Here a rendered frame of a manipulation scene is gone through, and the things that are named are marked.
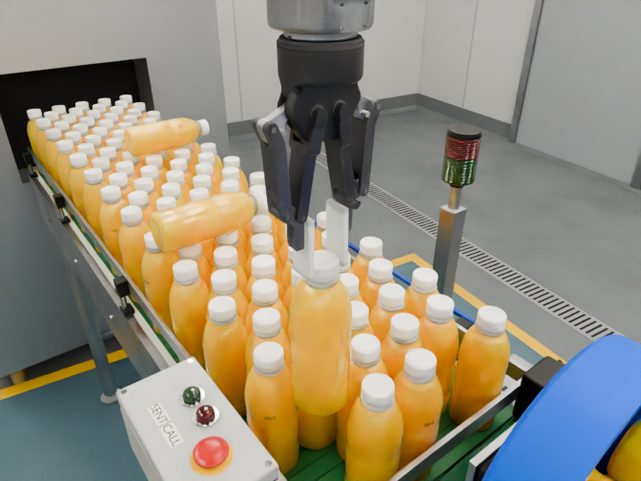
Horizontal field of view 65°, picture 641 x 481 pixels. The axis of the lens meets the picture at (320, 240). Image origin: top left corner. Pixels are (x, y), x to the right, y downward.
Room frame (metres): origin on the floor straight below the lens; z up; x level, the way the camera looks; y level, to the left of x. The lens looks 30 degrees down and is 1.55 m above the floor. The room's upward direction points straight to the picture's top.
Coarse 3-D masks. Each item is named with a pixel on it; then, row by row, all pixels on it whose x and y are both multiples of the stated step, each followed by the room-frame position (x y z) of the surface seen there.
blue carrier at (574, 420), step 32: (608, 352) 0.35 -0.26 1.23; (640, 352) 0.35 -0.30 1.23; (576, 384) 0.31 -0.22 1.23; (608, 384) 0.31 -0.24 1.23; (640, 384) 0.31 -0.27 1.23; (544, 416) 0.29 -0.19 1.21; (576, 416) 0.29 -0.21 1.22; (608, 416) 0.28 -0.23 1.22; (640, 416) 0.40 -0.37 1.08; (512, 448) 0.28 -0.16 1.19; (544, 448) 0.27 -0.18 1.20; (576, 448) 0.26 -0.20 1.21; (608, 448) 0.26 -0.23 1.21; (512, 480) 0.26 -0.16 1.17; (544, 480) 0.25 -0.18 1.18; (576, 480) 0.25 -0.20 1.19
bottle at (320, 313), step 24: (312, 288) 0.44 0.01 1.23; (336, 288) 0.45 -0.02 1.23; (312, 312) 0.43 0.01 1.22; (336, 312) 0.43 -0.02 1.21; (312, 336) 0.42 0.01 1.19; (336, 336) 0.43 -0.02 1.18; (312, 360) 0.42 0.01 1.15; (336, 360) 0.43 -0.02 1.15; (312, 384) 0.42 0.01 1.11; (336, 384) 0.43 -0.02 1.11; (312, 408) 0.42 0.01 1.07; (336, 408) 0.43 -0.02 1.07
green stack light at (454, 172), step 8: (448, 160) 0.89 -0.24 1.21; (456, 160) 0.89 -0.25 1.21; (472, 160) 0.89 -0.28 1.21; (448, 168) 0.89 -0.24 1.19; (456, 168) 0.88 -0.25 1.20; (464, 168) 0.88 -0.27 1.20; (472, 168) 0.89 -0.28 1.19; (448, 176) 0.89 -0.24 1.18; (456, 176) 0.88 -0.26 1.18; (464, 176) 0.88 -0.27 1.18; (472, 176) 0.89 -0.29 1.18; (456, 184) 0.88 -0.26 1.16; (464, 184) 0.88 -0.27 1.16
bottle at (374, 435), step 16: (352, 416) 0.42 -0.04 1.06; (368, 416) 0.41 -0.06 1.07; (384, 416) 0.41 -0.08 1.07; (400, 416) 0.42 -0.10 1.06; (352, 432) 0.41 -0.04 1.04; (368, 432) 0.40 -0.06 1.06; (384, 432) 0.40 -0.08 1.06; (400, 432) 0.41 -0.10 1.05; (352, 448) 0.41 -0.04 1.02; (368, 448) 0.40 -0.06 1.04; (384, 448) 0.40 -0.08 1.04; (400, 448) 0.41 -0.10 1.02; (352, 464) 0.41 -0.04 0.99; (368, 464) 0.40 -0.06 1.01; (384, 464) 0.40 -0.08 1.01; (352, 480) 0.41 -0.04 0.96; (368, 480) 0.40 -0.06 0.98; (384, 480) 0.40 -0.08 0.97
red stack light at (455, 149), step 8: (448, 136) 0.90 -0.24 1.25; (448, 144) 0.90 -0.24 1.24; (456, 144) 0.89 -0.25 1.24; (464, 144) 0.88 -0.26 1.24; (472, 144) 0.88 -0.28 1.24; (480, 144) 0.90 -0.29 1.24; (448, 152) 0.90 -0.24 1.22; (456, 152) 0.89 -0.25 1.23; (464, 152) 0.88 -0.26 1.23; (472, 152) 0.88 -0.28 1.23; (464, 160) 0.88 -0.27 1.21
